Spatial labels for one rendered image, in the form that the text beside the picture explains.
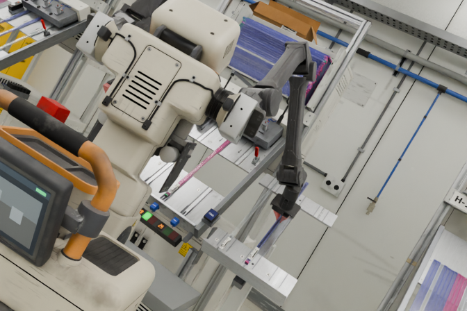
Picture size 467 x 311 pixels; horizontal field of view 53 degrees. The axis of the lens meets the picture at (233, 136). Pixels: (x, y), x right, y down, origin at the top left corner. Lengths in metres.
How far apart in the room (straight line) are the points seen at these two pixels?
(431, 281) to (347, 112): 2.03
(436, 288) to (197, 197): 0.98
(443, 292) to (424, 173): 1.79
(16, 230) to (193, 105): 0.49
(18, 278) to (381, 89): 3.25
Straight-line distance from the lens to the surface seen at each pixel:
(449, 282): 2.04
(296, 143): 1.63
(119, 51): 1.19
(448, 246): 2.16
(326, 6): 2.47
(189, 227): 1.88
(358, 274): 3.70
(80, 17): 2.98
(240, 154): 2.13
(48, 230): 0.80
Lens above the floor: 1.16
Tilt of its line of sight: 2 degrees down
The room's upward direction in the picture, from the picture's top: 30 degrees clockwise
